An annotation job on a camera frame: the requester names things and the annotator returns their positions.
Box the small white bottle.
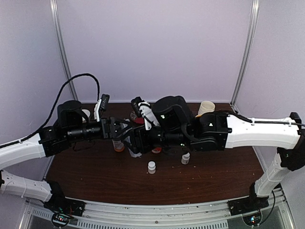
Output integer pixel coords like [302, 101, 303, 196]
[148, 161, 156, 174]
[181, 153, 190, 165]

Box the orange pill bottle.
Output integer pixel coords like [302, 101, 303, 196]
[152, 147, 162, 154]

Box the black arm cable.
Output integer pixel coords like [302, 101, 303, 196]
[228, 112, 305, 127]
[0, 73, 101, 148]

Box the red floral plate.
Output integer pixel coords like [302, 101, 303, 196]
[130, 111, 144, 125]

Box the right aluminium frame post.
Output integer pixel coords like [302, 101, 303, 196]
[230, 0, 260, 108]

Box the cream ribbed mug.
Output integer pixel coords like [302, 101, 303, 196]
[196, 101, 215, 117]

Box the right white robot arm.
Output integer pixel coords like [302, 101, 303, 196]
[131, 96, 305, 211]

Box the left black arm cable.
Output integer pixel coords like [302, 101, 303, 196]
[0, 73, 101, 148]

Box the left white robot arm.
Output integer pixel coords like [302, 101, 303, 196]
[0, 100, 131, 212]

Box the clear plastic pill organizer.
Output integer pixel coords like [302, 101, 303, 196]
[125, 141, 142, 158]

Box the white ceramic rice bowl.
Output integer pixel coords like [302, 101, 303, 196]
[82, 109, 91, 123]

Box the grey lid vitamin bottle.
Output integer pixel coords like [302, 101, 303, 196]
[112, 139, 125, 152]

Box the front aluminium rail base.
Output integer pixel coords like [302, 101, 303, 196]
[22, 186, 295, 229]

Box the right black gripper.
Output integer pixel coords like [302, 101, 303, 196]
[121, 124, 191, 154]

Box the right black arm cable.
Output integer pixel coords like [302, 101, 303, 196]
[228, 112, 305, 127]

